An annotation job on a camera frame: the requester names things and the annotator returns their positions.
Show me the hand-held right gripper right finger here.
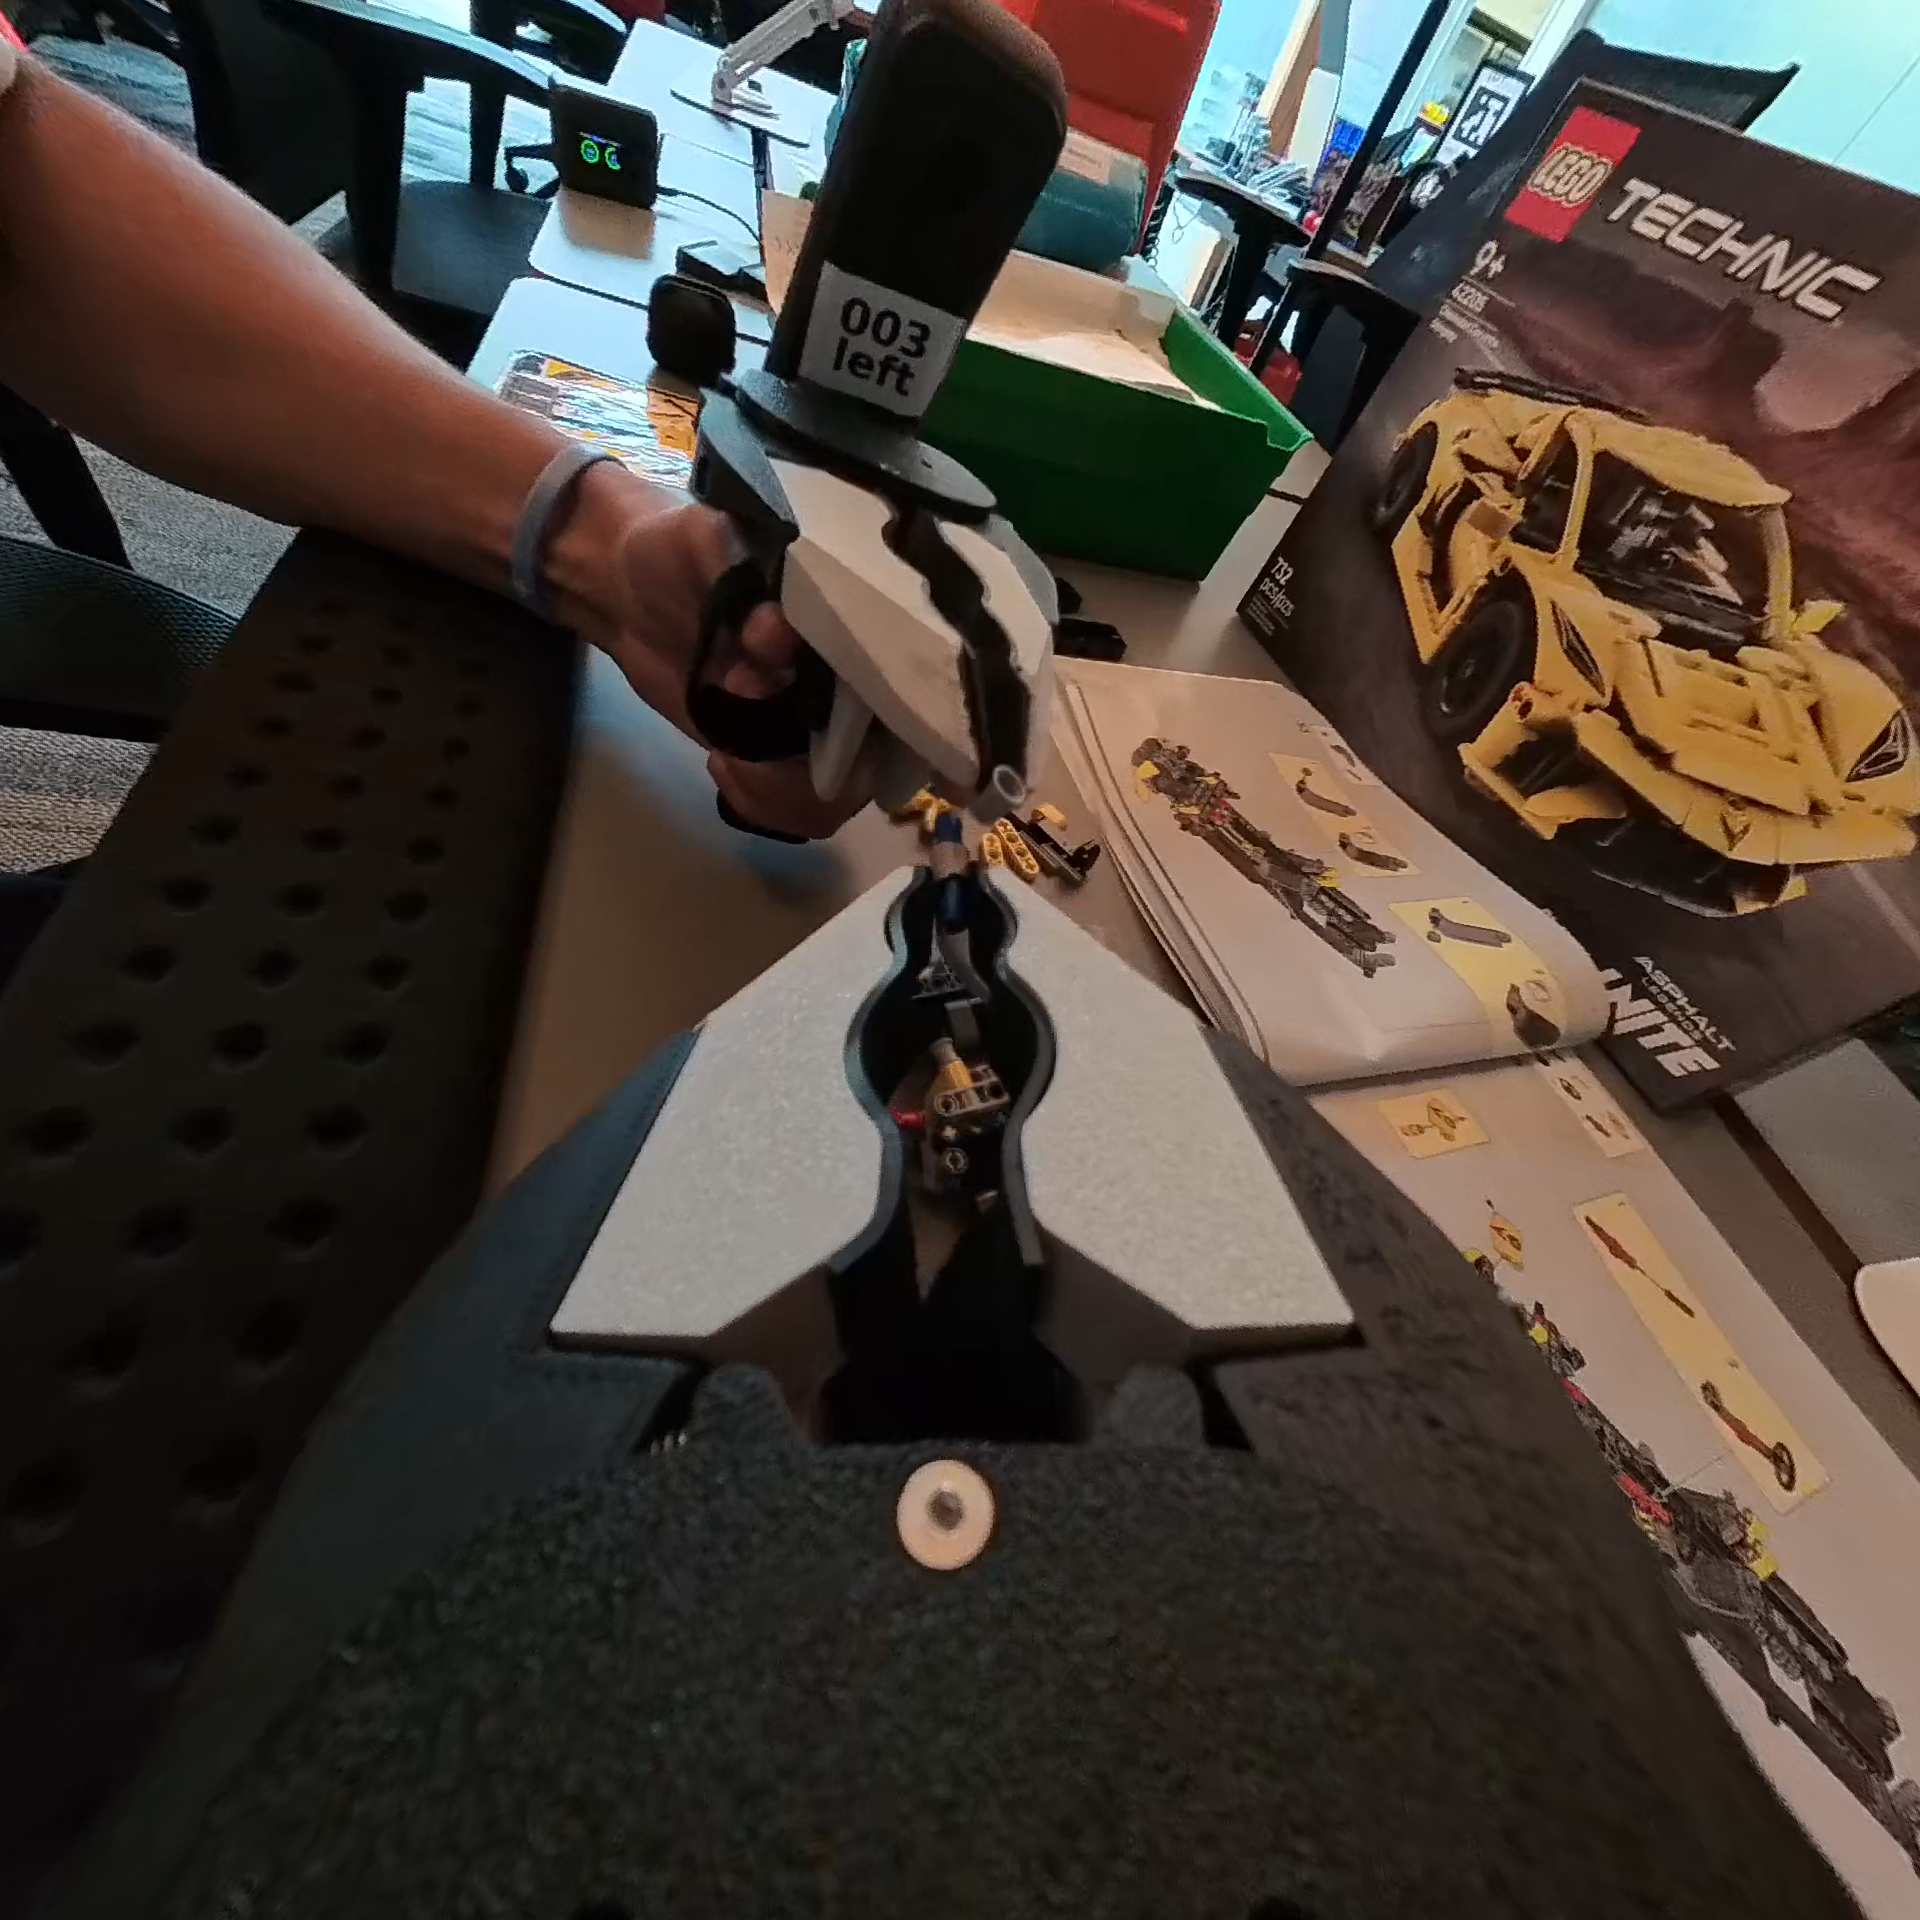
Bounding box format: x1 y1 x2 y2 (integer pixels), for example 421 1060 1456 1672
976 874 1360 1414

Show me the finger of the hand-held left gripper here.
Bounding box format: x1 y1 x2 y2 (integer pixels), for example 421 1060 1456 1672
931 512 1064 784
781 465 997 786

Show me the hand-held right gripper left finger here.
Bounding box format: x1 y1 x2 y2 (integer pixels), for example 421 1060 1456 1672
548 864 942 1409

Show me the lego car chassis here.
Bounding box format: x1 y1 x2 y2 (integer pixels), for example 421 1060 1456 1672
889 1036 1011 1205

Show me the lego instruction booklet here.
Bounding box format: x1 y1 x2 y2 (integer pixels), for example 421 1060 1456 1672
1047 661 1920 1920

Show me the person's left forearm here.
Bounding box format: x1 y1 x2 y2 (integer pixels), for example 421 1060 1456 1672
0 45 633 642

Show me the pile of yellow lego pieces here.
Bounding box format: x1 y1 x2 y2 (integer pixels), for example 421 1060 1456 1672
899 794 1110 891

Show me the lego set box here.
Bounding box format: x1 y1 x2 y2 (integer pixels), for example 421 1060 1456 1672
1234 28 1920 1117

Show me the person's left hand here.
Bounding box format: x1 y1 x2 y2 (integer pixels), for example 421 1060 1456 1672
579 487 901 846

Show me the teal wrapped package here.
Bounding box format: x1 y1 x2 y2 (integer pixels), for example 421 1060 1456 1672
1016 156 1155 277

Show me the green plastic bin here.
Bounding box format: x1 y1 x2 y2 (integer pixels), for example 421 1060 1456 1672
919 248 1326 583

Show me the red plastic carry case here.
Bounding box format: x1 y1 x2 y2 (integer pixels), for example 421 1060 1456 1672
1034 0 1228 201

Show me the small black rounded device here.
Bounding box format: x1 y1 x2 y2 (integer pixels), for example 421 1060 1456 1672
644 277 737 375

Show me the small black display device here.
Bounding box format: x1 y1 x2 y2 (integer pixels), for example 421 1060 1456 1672
548 81 664 213

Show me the white document stand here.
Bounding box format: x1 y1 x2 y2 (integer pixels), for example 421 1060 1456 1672
1853 1255 1920 1391

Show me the teal mesh office chair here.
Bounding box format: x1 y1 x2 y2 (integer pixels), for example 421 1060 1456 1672
0 532 246 739

